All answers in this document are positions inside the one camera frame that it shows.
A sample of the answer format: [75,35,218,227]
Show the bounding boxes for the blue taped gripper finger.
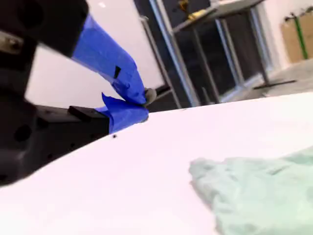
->
[0,0,157,107]
[34,92,150,169]

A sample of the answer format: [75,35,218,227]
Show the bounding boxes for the pale green T-shirt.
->
[188,146,313,235]

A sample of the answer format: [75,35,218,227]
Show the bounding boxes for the silver metal pole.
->
[148,0,200,108]

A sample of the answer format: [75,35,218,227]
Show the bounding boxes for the small yellow tool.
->
[187,10,206,21]

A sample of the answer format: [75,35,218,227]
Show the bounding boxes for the grey workbench with metal legs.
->
[171,0,297,104]

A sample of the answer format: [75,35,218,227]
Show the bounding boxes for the brown cardboard box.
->
[280,11,313,64]

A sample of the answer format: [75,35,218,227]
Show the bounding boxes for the green strip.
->
[292,17,309,60]

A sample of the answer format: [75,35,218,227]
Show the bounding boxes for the white whiteboard with black frame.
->
[25,0,172,114]

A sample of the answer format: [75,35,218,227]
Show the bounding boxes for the thin metal whiteboard stand post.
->
[140,16,183,110]

